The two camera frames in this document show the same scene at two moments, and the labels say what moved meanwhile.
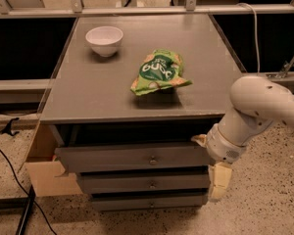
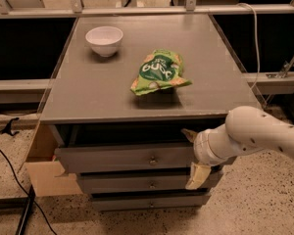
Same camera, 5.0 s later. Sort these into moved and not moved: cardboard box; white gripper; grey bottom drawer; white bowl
Moved: white gripper
Not moved: white bowl; cardboard box; grey bottom drawer
